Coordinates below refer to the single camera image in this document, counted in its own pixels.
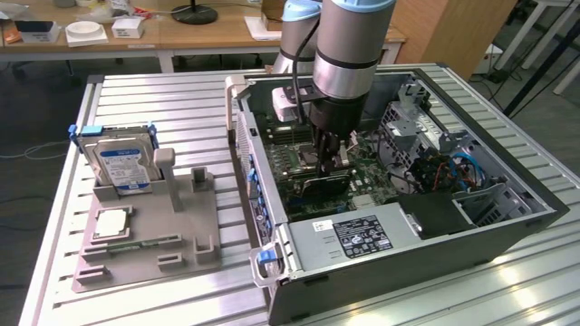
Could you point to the black low-profile graphics card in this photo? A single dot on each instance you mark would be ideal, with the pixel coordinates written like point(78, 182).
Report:
point(325, 188)

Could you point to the perforated metal drive cage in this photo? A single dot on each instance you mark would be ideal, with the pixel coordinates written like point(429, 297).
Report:
point(408, 132)

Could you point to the grey cup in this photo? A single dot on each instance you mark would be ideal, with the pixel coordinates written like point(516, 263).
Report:
point(64, 3)

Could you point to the green RAM stick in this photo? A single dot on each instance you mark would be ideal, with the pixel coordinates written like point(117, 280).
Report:
point(136, 245)

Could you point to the black plastic shroud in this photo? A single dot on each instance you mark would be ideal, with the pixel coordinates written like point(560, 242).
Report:
point(434, 217)

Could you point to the white table frame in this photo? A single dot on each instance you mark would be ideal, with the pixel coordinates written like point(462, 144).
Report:
point(516, 39)

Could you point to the green motherboard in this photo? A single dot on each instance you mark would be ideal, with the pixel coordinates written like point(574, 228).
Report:
point(366, 176)

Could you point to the black lamp base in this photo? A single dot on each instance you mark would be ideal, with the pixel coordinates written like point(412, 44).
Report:
point(194, 15)

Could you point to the white electrical box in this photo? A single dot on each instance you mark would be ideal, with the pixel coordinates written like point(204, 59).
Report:
point(490, 57)

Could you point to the silver chipset heatsink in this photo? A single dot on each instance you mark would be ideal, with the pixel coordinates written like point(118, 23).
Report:
point(362, 201)

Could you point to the white round holder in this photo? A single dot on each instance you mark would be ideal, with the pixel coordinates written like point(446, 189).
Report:
point(85, 34)

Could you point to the white paper stack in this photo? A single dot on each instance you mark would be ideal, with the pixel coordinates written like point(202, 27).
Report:
point(264, 30)

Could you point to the wooden cabinet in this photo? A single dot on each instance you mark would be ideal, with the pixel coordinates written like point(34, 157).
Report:
point(453, 34)

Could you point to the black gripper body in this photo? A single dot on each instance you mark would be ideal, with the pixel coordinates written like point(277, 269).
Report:
point(337, 115)

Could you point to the small white carton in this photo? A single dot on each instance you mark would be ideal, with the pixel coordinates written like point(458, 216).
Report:
point(128, 29)

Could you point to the silver CPU chip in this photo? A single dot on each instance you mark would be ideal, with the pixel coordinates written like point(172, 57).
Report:
point(110, 224)

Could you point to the metal socket cover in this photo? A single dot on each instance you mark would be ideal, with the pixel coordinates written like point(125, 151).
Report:
point(346, 153)

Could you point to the blue case latch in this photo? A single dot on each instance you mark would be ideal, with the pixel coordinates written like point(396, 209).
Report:
point(265, 256)

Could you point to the grey plastic parts rack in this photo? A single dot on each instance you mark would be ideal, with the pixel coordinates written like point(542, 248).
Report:
point(149, 224)

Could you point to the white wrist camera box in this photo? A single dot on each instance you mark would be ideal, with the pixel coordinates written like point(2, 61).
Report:
point(285, 105)

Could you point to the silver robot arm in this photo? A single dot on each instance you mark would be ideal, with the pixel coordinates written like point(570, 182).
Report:
point(344, 51)

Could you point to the grey power supply unit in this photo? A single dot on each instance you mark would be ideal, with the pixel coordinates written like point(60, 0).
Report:
point(312, 244)

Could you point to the black open PC case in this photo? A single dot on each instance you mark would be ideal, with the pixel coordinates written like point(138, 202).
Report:
point(408, 271)

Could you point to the blue slot retainer clip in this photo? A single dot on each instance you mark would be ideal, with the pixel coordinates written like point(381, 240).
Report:
point(250, 175)
point(268, 224)

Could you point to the orange packet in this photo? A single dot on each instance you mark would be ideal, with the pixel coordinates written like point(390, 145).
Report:
point(10, 35)

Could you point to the wooden desk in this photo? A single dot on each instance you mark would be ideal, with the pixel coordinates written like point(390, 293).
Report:
point(204, 37)

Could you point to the white box with dark lid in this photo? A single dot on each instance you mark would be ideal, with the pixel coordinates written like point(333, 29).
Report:
point(38, 32)

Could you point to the hard disk in blue caddy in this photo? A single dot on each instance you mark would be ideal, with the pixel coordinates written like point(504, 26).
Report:
point(117, 163)

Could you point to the black metal stand leg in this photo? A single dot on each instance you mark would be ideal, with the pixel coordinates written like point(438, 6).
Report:
point(544, 76)

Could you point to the CPU socket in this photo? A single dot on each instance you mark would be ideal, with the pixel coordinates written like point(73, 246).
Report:
point(305, 156)

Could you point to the metal disk bay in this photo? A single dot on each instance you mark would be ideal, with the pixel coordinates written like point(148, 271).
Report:
point(493, 207)

